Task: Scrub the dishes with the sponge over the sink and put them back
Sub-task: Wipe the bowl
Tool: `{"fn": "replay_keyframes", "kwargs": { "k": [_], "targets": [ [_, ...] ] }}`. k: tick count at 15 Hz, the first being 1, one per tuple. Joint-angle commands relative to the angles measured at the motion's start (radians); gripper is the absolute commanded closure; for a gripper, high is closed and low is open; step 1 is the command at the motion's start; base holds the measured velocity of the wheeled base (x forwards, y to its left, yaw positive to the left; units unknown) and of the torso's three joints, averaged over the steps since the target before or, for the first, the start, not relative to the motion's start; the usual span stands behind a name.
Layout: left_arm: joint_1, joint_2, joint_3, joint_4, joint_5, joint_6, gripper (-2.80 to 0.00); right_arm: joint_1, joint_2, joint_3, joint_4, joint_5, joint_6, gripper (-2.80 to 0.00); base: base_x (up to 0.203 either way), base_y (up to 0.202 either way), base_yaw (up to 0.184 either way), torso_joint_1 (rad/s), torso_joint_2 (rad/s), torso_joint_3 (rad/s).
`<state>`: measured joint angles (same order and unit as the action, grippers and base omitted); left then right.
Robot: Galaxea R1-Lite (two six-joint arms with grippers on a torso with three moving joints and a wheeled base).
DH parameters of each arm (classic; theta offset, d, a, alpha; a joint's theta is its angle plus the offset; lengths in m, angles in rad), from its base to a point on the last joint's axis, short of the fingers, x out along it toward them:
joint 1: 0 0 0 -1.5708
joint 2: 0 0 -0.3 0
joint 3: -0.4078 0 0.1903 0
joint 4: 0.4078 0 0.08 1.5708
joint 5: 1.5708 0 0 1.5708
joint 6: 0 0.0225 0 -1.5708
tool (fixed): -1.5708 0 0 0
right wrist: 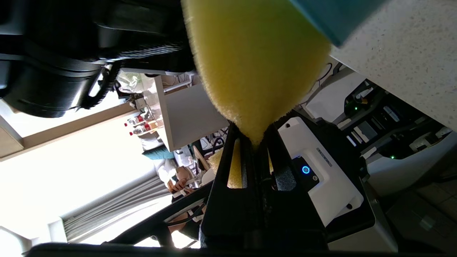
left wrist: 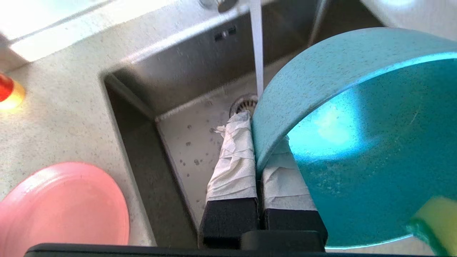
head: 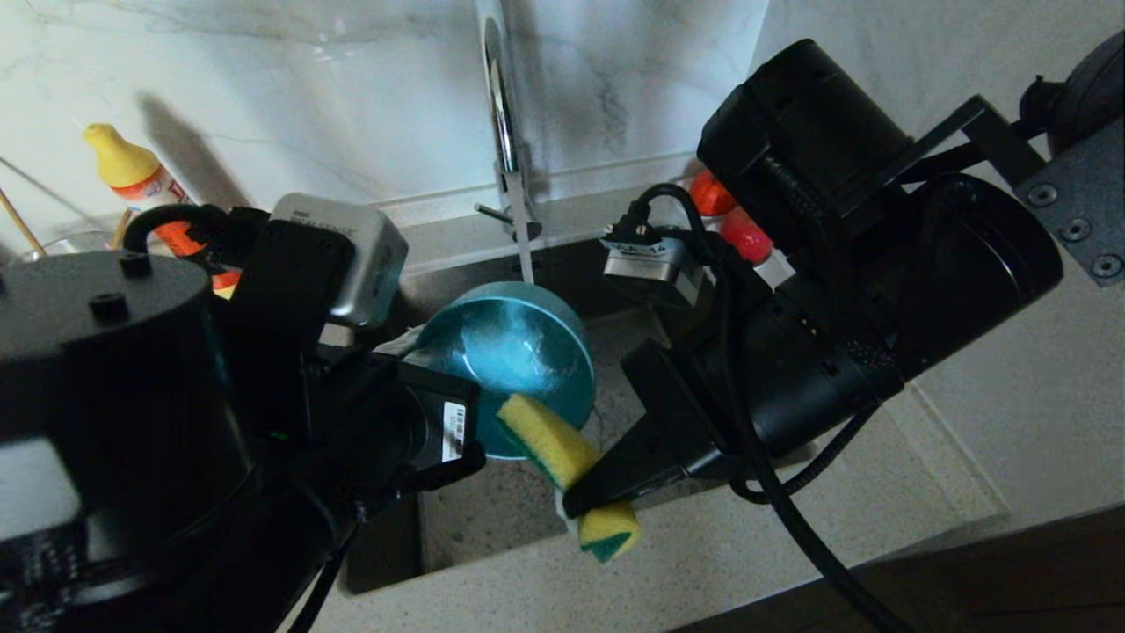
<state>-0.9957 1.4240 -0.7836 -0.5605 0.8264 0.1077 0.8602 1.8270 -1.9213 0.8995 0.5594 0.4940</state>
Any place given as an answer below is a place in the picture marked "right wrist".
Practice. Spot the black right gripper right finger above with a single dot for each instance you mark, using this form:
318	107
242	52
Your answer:
289	210

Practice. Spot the grey curtain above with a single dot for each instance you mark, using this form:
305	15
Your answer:
117	203

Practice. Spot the yellow sponge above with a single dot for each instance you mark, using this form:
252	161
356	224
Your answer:
257	64

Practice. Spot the teal cushion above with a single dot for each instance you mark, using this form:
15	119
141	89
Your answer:
159	154

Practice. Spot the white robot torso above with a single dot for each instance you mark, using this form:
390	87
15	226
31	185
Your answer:
332	185

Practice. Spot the clear bottle red cap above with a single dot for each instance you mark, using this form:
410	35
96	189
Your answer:
134	121
141	130

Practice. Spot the wooden window beam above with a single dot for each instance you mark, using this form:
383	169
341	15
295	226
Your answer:
71	128

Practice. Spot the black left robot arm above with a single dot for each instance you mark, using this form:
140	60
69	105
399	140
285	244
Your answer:
71	53

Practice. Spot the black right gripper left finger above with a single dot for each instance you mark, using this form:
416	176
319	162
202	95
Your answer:
232	214

